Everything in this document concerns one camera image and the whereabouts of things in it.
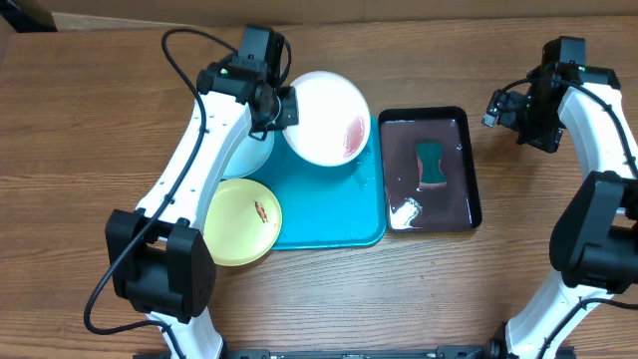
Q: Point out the black rectangular water tray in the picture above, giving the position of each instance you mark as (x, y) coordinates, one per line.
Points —
(453, 207)

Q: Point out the green and pink sponge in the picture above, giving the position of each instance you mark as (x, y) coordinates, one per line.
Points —
(429, 157)

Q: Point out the brown cardboard backdrop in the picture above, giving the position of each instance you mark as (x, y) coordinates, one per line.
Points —
(287, 12)

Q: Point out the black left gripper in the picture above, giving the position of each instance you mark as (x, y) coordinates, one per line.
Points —
(291, 116)

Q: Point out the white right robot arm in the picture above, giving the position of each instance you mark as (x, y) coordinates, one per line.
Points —
(593, 260)

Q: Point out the light blue plate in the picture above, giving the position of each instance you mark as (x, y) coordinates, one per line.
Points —
(249, 156)

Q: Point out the teal plastic serving tray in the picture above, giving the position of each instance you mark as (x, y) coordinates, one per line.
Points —
(327, 207)

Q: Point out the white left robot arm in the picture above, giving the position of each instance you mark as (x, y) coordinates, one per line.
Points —
(159, 260)

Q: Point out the yellow plate with stain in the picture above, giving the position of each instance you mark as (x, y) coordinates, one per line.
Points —
(243, 222)

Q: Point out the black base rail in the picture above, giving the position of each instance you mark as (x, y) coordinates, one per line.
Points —
(442, 352)

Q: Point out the dark object top left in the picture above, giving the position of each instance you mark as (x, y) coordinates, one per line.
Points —
(27, 16)

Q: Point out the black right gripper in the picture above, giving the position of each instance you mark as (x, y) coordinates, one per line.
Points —
(548, 142)

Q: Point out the pink plate with red stain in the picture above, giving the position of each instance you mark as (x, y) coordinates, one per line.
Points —
(334, 120)

